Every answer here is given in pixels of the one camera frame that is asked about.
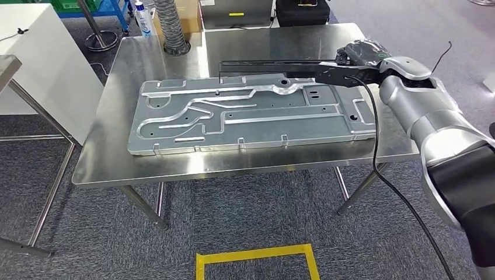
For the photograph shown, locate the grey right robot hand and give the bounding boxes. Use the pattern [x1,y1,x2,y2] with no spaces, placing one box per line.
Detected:
[334,39,392,71]

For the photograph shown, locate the stainless steel workbench table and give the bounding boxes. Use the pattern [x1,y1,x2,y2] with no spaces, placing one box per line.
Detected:
[71,22,422,230]

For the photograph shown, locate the black equipment case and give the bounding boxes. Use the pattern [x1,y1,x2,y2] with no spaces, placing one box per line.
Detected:
[275,0,332,27]

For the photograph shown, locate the grey equipment case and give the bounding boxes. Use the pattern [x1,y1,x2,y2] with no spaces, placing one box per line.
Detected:
[199,0,274,30]

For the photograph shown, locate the stamped grey metal panel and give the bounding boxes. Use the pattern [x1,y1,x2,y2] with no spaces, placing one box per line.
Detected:
[127,74,378,156]

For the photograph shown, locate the brown cardboard box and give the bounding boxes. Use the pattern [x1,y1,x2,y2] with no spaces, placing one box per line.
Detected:
[152,0,204,36]

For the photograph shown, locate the white plastic bottle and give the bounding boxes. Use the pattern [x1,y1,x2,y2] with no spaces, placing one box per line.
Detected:
[133,1,158,39]

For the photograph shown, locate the chrome stanchion pole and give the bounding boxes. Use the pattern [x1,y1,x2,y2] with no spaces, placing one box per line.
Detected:
[75,0,120,52]

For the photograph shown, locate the yellow floor tape square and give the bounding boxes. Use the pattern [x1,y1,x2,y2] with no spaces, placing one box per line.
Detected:
[195,243,321,280]

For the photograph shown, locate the green plastic crate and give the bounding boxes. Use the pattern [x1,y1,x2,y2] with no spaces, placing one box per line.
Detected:
[50,0,97,12]

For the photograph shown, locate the white cabinet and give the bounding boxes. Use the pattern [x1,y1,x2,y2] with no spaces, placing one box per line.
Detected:
[0,3,104,146]

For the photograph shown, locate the stainless steel side table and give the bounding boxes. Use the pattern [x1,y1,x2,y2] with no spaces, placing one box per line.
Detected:
[0,54,76,259]

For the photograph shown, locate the thin black wire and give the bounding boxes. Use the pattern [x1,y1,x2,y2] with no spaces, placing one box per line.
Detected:
[431,40,453,74]

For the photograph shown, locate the black camera cable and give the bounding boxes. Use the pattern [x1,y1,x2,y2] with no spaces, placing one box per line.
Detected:
[346,75,457,280]

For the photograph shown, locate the grey ribbed hose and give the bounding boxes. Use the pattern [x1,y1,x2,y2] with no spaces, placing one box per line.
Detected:
[153,0,191,56]

